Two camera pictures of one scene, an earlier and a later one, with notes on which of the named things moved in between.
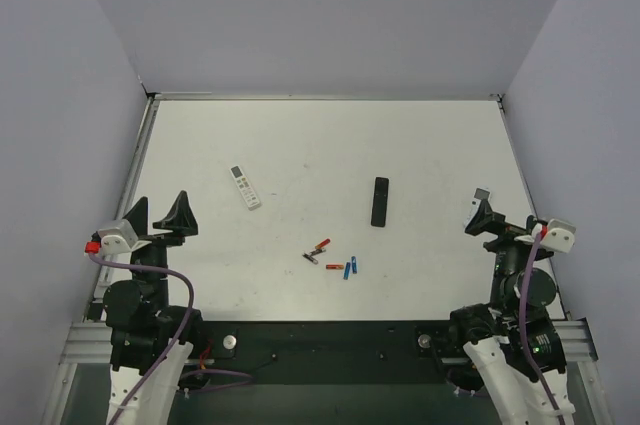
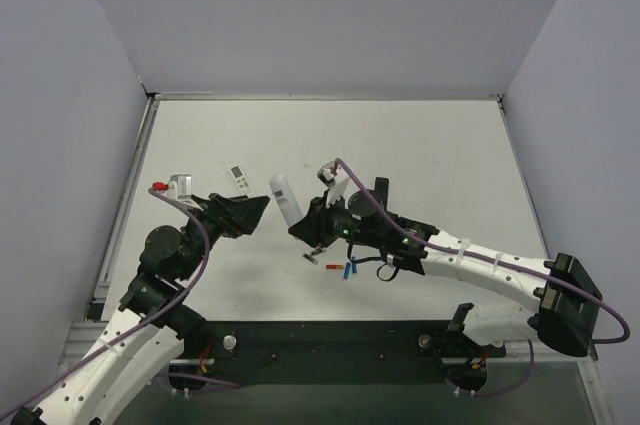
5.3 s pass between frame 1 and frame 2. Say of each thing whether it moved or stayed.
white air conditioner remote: stayed
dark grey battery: stayed
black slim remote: stayed
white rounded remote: moved
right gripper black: moved
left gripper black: moved
